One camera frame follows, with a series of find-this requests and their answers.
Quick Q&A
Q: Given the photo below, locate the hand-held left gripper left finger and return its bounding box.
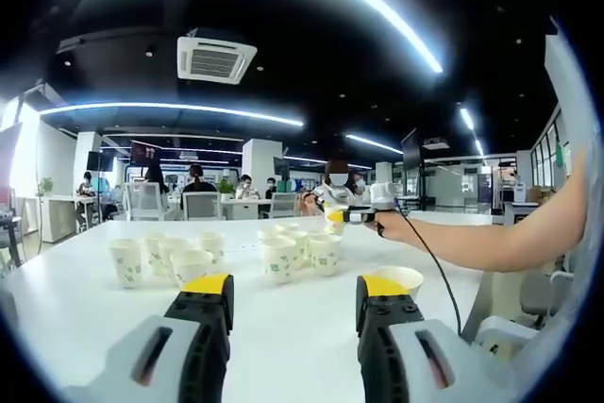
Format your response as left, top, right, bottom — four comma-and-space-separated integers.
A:
65, 273, 236, 403

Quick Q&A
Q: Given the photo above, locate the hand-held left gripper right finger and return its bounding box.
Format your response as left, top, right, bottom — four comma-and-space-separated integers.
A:
354, 274, 515, 403

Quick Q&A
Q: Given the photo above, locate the printed white paper cup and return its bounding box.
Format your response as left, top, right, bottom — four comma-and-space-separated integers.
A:
324, 204, 350, 237

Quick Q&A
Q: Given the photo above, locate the stack of nested paper cups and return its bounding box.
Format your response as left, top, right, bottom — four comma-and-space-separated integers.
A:
365, 266, 425, 303

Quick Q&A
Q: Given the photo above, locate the group of paper cups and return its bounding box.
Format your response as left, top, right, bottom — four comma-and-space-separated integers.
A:
109, 222, 344, 291

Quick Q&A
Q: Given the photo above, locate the person's right hand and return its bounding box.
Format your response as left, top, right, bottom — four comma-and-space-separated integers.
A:
374, 210, 412, 240

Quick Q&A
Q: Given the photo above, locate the black hanging screen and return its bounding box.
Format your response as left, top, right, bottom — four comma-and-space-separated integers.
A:
400, 127, 423, 171

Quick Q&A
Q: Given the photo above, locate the white office chair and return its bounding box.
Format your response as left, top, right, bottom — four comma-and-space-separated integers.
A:
268, 193, 299, 219
182, 191, 222, 221
126, 181, 169, 221

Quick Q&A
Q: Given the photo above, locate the white table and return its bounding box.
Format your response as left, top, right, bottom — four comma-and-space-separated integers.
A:
0, 216, 496, 403

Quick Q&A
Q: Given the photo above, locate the white chair armrest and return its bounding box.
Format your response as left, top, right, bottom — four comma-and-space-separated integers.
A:
471, 315, 539, 361

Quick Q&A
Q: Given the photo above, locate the black counter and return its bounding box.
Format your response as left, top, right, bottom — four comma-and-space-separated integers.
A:
502, 201, 556, 229

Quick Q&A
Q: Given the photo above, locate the brown cardboard box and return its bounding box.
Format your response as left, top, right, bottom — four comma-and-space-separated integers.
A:
525, 185, 551, 204

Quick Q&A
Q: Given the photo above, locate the grey office chair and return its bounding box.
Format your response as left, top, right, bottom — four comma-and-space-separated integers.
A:
516, 256, 575, 328

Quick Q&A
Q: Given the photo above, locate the long white ceiling light strip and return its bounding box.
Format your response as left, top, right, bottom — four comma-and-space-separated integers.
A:
77, 0, 445, 75

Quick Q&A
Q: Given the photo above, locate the dark red hanging display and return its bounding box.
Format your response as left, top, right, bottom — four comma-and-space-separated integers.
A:
130, 140, 160, 164

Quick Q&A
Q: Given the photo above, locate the white ceiling air conditioner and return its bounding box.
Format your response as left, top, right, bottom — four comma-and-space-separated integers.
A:
176, 27, 259, 87

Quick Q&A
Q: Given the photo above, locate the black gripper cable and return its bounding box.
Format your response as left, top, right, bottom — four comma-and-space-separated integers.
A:
394, 204, 464, 336

